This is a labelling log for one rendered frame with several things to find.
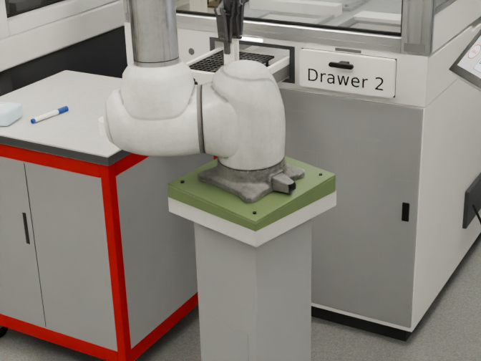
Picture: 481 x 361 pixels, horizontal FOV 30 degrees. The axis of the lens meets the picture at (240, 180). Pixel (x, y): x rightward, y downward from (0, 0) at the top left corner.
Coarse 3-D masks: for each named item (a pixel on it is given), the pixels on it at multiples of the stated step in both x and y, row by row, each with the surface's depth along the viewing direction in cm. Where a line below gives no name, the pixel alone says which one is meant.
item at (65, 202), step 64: (0, 128) 255; (64, 128) 254; (0, 192) 262; (64, 192) 248; (128, 192) 247; (0, 256) 272; (64, 256) 258; (128, 256) 252; (192, 256) 284; (0, 320) 283; (64, 320) 268; (128, 320) 258
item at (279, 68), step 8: (200, 56) 270; (208, 56) 272; (280, 56) 269; (288, 56) 267; (272, 64) 259; (280, 64) 261; (288, 64) 266; (272, 72) 258; (280, 72) 262; (288, 72) 267; (280, 80) 263
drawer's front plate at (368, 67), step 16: (304, 64) 262; (320, 64) 259; (368, 64) 252; (384, 64) 249; (304, 80) 264; (320, 80) 261; (336, 80) 258; (368, 80) 253; (384, 80) 251; (384, 96) 253
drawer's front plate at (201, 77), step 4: (192, 72) 243; (196, 72) 242; (200, 72) 242; (204, 72) 242; (208, 72) 242; (212, 72) 242; (196, 76) 243; (200, 76) 242; (204, 76) 242; (208, 76) 241; (212, 76) 240; (196, 80) 243; (200, 80) 243; (204, 80) 242; (208, 80) 241; (200, 84) 243
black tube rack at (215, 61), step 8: (216, 56) 267; (240, 56) 266; (248, 56) 266; (256, 56) 266; (264, 56) 266; (272, 56) 266; (192, 64) 259; (200, 64) 259; (208, 64) 259; (216, 64) 259; (264, 64) 268
